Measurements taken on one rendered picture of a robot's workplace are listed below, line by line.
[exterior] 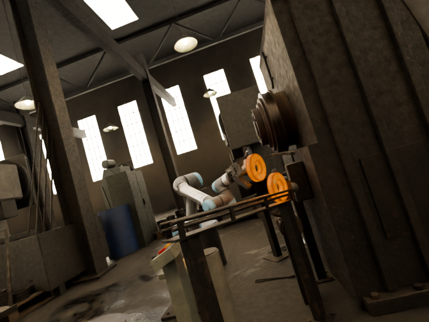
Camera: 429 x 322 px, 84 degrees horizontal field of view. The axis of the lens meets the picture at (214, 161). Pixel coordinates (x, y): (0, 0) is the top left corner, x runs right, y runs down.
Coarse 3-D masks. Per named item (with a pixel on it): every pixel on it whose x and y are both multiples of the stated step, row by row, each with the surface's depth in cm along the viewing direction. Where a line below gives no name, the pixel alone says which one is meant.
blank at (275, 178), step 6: (270, 174) 126; (276, 174) 126; (270, 180) 122; (276, 180) 124; (282, 180) 129; (270, 186) 121; (276, 186) 123; (282, 186) 128; (270, 192) 121; (282, 198) 124
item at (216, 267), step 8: (208, 248) 120; (216, 248) 116; (208, 256) 110; (216, 256) 111; (208, 264) 109; (216, 264) 110; (216, 272) 109; (224, 272) 113; (216, 280) 109; (224, 280) 111; (216, 288) 108; (224, 288) 109; (224, 296) 108; (224, 304) 108; (232, 304) 111; (224, 312) 107; (232, 312) 109; (224, 320) 107; (232, 320) 108
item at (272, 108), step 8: (264, 96) 162; (272, 96) 159; (264, 104) 161; (272, 104) 156; (272, 112) 154; (272, 120) 153; (280, 120) 153; (280, 128) 154; (280, 136) 157; (280, 144) 161; (280, 152) 172
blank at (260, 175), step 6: (252, 156) 131; (258, 156) 135; (246, 162) 129; (252, 162) 129; (258, 162) 135; (246, 168) 129; (252, 168) 128; (258, 168) 137; (264, 168) 137; (252, 174) 127; (258, 174) 131; (264, 174) 135; (258, 180) 130
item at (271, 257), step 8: (256, 184) 211; (264, 184) 215; (240, 192) 233; (248, 192) 237; (256, 192) 210; (264, 192) 213; (264, 216) 218; (264, 224) 221; (272, 224) 220; (272, 232) 218; (272, 240) 217; (272, 248) 219; (272, 256) 221; (280, 256) 215; (288, 256) 212
